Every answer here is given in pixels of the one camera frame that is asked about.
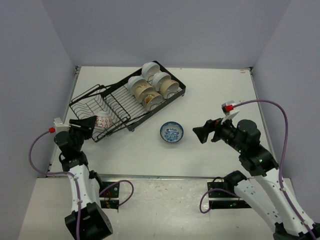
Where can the red patterned white bowl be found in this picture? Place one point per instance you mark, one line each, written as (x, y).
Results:
(103, 120)

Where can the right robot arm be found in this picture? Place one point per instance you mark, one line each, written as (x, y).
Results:
(284, 217)

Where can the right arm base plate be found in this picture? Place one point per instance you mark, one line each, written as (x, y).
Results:
(223, 200)

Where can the pale blue bowl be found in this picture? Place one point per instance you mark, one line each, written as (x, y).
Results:
(159, 78)
(149, 69)
(134, 82)

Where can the blue floral white bowl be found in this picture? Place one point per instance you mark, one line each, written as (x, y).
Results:
(171, 132)

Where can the pale blue bowl rear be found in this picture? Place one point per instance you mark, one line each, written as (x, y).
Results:
(149, 69)

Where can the black wire dish rack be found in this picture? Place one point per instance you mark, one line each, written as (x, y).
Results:
(115, 99)

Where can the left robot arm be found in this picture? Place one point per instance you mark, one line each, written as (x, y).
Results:
(87, 221)

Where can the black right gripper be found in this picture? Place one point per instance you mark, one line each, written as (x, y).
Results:
(202, 132)

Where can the plain beige bowl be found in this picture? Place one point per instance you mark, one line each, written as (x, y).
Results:
(168, 88)

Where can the beige bowl brown motif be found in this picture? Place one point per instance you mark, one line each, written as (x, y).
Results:
(142, 90)

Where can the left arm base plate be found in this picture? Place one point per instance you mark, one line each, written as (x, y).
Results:
(109, 199)

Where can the beige bowl colourful flower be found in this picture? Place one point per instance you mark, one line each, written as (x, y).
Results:
(152, 100)

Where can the pale blue bowl right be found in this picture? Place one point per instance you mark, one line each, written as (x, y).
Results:
(159, 78)

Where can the pale blue bowl left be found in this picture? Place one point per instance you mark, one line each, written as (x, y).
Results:
(134, 82)

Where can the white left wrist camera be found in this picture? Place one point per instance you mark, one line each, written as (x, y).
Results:
(59, 126)

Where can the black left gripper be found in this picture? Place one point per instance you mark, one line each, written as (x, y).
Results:
(86, 126)

